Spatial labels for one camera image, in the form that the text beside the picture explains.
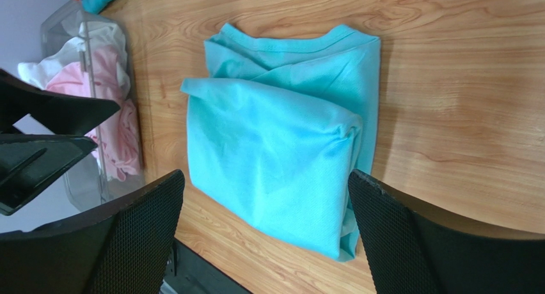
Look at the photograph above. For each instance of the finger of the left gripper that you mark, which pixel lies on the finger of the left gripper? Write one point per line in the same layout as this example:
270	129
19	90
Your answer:
60	113
30	163

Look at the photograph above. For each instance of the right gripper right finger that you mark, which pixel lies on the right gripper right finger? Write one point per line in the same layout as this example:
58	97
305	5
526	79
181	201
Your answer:
413	246

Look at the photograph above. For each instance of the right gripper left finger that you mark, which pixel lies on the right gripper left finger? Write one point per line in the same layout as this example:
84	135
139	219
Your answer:
121	246

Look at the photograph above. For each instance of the mint green t-shirt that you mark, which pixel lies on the mint green t-shirt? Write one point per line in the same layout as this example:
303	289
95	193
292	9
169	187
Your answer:
277	127

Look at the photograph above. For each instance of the white t-shirt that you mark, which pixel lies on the white t-shirt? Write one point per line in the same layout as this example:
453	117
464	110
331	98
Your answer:
91	37

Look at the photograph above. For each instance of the pink t-shirt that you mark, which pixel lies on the pink t-shirt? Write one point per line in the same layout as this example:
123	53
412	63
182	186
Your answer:
118	136

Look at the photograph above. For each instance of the clear plastic bin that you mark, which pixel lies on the clear plastic bin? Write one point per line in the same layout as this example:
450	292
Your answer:
86	182

